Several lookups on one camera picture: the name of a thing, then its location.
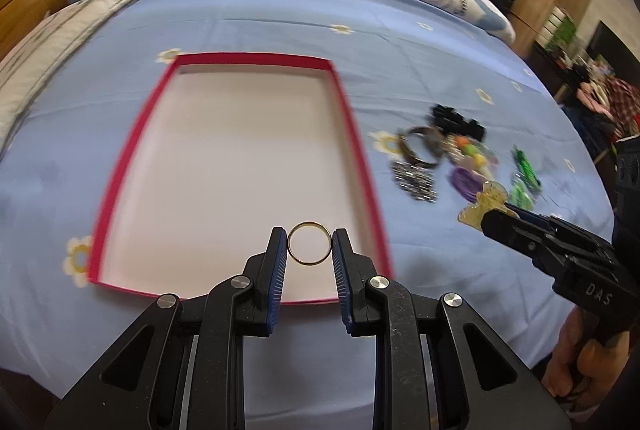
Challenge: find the light green hair tie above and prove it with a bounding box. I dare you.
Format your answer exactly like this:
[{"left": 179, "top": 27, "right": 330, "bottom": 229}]
[{"left": 505, "top": 178, "right": 539, "bottom": 211}]

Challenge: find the yellow butterfly hair clip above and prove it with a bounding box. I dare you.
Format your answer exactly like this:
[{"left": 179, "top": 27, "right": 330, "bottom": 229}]
[{"left": 458, "top": 181, "right": 518, "bottom": 231}]

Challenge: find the green beaded bracelet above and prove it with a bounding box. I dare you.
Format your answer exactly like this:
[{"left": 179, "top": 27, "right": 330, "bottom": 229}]
[{"left": 508, "top": 145, "right": 544, "bottom": 191}]

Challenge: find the gold ring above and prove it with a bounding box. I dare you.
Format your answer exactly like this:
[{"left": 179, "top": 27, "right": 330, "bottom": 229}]
[{"left": 286, "top": 220, "right": 334, "bottom": 267}]

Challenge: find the purple hair tie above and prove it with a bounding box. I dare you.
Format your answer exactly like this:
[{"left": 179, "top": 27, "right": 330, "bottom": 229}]
[{"left": 448, "top": 164, "right": 487, "bottom": 203}]

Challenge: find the silver rhinestone hair clip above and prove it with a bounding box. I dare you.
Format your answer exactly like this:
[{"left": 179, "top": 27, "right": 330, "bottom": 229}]
[{"left": 390, "top": 159, "right": 437, "bottom": 202}]

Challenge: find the brown strap wristwatch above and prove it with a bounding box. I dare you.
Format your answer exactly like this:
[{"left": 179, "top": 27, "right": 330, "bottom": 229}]
[{"left": 397, "top": 126, "right": 445, "bottom": 169}]

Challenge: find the black scrunchie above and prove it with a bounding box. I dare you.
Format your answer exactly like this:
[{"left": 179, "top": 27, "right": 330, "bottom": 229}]
[{"left": 431, "top": 104, "right": 486, "bottom": 142}]

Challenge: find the person's right hand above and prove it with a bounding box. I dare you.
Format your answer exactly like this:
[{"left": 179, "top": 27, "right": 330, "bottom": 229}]
[{"left": 542, "top": 308, "right": 629, "bottom": 412}]

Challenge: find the colourful beaded hair clip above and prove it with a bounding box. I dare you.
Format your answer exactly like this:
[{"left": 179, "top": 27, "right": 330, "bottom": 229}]
[{"left": 444, "top": 134, "right": 499, "bottom": 181}]

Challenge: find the red shallow cardboard tray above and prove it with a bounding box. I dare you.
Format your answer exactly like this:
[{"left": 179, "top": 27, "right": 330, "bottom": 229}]
[{"left": 88, "top": 52, "right": 392, "bottom": 304}]

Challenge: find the blue floral bed sheet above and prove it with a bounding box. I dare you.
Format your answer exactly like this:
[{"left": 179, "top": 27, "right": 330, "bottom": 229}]
[{"left": 1, "top": 0, "right": 613, "bottom": 429}]

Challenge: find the grey striped pillow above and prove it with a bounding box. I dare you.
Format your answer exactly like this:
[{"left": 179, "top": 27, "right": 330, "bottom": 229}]
[{"left": 1, "top": 0, "right": 139, "bottom": 152}]

